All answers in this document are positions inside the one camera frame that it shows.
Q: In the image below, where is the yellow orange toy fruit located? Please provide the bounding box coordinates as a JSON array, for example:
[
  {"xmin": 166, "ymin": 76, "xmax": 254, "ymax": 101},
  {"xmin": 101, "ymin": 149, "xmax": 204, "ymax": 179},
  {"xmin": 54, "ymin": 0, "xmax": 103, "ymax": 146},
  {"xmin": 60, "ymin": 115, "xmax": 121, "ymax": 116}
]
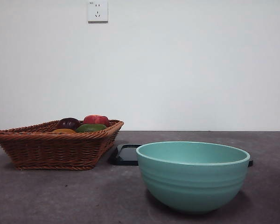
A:
[{"xmin": 51, "ymin": 128, "xmax": 77, "ymax": 134}]

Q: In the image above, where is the teal ribbed bowl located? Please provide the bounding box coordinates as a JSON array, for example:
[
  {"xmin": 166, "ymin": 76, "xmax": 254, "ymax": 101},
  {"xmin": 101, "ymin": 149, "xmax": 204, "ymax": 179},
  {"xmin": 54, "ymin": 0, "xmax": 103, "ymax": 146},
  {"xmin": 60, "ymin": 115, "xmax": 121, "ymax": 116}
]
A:
[{"xmin": 136, "ymin": 140, "xmax": 251, "ymax": 215}]

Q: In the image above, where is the red toy fruit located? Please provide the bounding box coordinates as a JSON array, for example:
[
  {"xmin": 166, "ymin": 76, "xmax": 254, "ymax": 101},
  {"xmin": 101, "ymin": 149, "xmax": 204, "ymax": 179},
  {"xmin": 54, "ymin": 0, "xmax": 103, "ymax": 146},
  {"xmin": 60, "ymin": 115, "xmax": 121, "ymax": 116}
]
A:
[{"xmin": 83, "ymin": 114, "xmax": 110, "ymax": 128}]

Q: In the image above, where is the black rectangular tray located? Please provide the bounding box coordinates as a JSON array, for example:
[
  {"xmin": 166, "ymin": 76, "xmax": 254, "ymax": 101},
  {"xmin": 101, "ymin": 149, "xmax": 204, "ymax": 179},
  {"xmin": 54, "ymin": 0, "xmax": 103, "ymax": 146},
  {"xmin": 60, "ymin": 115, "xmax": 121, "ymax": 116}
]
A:
[{"xmin": 108, "ymin": 144, "xmax": 254, "ymax": 167}]

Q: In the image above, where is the green toy fruit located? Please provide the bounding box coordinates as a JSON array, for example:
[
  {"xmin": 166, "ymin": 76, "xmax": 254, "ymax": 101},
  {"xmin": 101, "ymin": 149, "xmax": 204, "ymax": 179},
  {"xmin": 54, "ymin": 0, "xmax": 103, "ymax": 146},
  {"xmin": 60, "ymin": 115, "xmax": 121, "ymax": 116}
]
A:
[{"xmin": 75, "ymin": 124, "xmax": 107, "ymax": 133}]

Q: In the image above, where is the dark purple toy fruit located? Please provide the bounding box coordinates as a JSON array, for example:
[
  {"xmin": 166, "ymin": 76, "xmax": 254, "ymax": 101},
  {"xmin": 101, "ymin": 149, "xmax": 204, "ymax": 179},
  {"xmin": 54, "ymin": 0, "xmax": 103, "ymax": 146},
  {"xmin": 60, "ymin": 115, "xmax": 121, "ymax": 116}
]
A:
[{"xmin": 57, "ymin": 117, "xmax": 81, "ymax": 130}]

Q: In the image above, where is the brown wicker basket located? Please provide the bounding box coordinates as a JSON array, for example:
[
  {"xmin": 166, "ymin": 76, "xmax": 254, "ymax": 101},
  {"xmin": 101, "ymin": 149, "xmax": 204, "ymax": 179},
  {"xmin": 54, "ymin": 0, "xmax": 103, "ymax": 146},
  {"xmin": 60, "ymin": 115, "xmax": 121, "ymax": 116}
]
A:
[{"xmin": 0, "ymin": 119, "xmax": 125, "ymax": 171}]

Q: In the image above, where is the white wall socket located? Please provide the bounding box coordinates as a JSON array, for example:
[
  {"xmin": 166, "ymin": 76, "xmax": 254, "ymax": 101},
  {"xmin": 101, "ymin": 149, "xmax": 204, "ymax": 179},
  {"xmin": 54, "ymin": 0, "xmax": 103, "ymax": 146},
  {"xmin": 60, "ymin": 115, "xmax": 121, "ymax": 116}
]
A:
[{"xmin": 87, "ymin": 0, "xmax": 109, "ymax": 24}]

